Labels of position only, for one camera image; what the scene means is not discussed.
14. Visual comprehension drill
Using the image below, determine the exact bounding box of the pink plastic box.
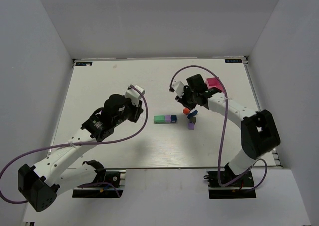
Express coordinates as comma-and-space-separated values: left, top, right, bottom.
205, 77, 224, 92

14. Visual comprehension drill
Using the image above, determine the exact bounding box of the red cube block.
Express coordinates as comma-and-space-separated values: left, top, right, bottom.
183, 108, 190, 115

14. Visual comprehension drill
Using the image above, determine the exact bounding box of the dark blue cube block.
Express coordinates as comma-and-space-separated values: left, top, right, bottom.
170, 115, 177, 123

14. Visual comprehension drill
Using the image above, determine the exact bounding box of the green wood block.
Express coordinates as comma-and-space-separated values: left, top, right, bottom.
153, 115, 166, 124

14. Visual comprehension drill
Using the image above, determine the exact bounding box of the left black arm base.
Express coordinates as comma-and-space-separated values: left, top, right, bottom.
72, 160, 126, 199

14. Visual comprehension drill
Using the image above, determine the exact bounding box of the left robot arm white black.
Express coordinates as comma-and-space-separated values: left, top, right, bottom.
18, 89, 148, 212

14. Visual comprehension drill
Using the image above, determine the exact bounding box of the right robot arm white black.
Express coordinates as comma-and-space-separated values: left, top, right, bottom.
170, 74, 281, 187

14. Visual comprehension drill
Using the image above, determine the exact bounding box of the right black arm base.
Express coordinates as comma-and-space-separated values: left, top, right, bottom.
203, 171, 256, 199

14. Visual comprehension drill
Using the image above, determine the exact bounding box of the dark blue long block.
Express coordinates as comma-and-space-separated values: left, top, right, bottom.
187, 110, 198, 119

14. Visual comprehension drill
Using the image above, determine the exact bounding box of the olive brown cube block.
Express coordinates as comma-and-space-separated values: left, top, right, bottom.
189, 117, 196, 124

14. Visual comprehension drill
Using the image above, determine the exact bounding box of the small purple cube block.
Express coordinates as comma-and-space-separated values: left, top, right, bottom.
188, 123, 195, 130

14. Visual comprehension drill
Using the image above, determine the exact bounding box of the right blue table label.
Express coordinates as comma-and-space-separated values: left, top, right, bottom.
225, 59, 242, 63

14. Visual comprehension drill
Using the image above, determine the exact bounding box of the blue table label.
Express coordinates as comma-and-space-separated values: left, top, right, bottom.
225, 59, 242, 63
75, 62, 93, 66

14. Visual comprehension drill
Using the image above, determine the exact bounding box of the left blue table label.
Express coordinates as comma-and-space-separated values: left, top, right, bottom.
75, 62, 93, 66

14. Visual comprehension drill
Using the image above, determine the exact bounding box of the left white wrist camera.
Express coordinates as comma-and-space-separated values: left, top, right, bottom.
125, 85, 145, 107

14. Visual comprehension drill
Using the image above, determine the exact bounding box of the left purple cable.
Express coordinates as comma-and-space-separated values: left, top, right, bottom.
0, 86, 148, 204

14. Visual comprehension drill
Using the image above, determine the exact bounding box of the purple cable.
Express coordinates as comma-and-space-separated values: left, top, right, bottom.
169, 65, 269, 192
0, 86, 148, 204

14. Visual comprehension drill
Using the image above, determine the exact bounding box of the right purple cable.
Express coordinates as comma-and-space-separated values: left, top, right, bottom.
169, 65, 269, 192

